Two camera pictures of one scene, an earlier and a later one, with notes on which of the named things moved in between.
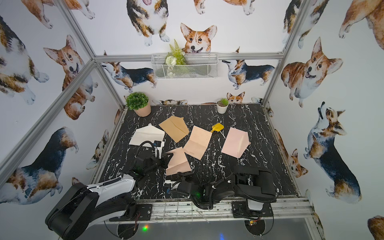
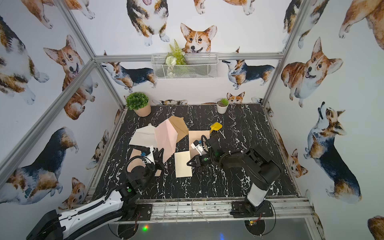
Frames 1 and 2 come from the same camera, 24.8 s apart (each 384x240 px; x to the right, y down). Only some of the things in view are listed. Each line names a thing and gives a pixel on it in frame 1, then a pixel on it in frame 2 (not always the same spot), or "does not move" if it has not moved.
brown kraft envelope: x=175 y=127 does not move
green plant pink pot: x=139 y=102 does not move
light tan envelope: x=178 y=162 -> x=136 y=162
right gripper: x=183 y=177 -> x=197 y=161
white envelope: x=148 y=133 does not move
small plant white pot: x=222 y=105 does not move
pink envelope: x=236 y=143 -> x=166 y=138
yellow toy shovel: x=217 y=127 does not move
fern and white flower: x=174 y=57 does not move
